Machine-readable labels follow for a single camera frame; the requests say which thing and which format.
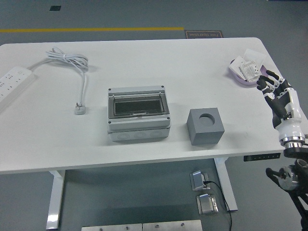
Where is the white table leg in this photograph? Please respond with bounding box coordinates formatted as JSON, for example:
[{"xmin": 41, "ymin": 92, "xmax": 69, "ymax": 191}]
[
  {"xmin": 45, "ymin": 169, "xmax": 66, "ymax": 230},
  {"xmin": 215, "ymin": 157, "xmax": 238, "ymax": 212}
]

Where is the silver floor socket box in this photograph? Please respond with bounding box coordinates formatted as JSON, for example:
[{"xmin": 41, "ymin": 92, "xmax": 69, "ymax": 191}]
[
  {"xmin": 196, "ymin": 193, "xmax": 219, "ymax": 215},
  {"xmin": 190, "ymin": 170, "xmax": 210, "ymax": 191}
]

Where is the white power strip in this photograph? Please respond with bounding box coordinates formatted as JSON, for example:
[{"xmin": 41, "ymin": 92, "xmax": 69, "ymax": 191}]
[{"xmin": 0, "ymin": 66, "xmax": 36, "ymax": 112}]

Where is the grey cube holder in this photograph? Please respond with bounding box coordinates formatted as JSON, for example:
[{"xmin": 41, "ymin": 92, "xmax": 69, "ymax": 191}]
[{"xmin": 186, "ymin": 107, "xmax": 226, "ymax": 146}]

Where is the white power cord with plug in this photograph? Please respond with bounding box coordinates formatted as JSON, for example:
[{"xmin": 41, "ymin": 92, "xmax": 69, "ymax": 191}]
[{"xmin": 27, "ymin": 47, "xmax": 89, "ymax": 116}]

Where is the metal base plate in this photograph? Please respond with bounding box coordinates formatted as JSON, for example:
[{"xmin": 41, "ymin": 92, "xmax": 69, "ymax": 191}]
[
  {"xmin": 142, "ymin": 219, "xmax": 203, "ymax": 231},
  {"xmin": 81, "ymin": 223, "xmax": 142, "ymax": 231}
]

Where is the white printed switch module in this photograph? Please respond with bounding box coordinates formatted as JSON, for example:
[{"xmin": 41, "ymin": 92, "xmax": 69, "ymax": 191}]
[{"xmin": 239, "ymin": 60, "xmax": 263, "ymax": 83}]

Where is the grey electrical enclosure box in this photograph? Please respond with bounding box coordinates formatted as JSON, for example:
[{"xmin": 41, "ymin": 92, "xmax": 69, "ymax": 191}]
[{"xmin": 107, "ymin": 85, "xmax": 172, "ymax": 142}]

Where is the black floor sign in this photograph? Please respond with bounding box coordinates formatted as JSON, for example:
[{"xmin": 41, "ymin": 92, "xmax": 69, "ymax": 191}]
[{"xmin": 184, "ymin": 30, "xmax": 224, "ymax": 39}]

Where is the purple plastic tray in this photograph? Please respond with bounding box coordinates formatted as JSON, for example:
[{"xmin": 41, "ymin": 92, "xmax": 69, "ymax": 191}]
[{"xmin": 228, "ymin": 57, "xmax": 270, "ymax": 88}]

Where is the black floor cable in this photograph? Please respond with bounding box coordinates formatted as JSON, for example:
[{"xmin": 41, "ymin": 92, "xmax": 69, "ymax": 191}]
[{"xmin": 203, "ymin": 180, "xmax": 233, "ymax": 231}]

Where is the black table control panel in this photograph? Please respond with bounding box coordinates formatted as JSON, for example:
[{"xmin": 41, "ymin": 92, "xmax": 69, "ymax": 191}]
[{"xmin": 243, "ymin": 153, "xmax": 281, "ymax": 162}]

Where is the tinted hinged box lid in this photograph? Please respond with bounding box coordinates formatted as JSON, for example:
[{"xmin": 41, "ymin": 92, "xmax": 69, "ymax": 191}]
[{"xmin": 108, "ymin": 92, "xmax": 169, "ymax": 119}]

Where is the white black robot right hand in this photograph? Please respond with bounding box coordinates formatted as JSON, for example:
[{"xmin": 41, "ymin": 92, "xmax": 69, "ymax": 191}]
[{"xmin": 256, "ymin": 69, "xmax": 306, "ymax": 145}]

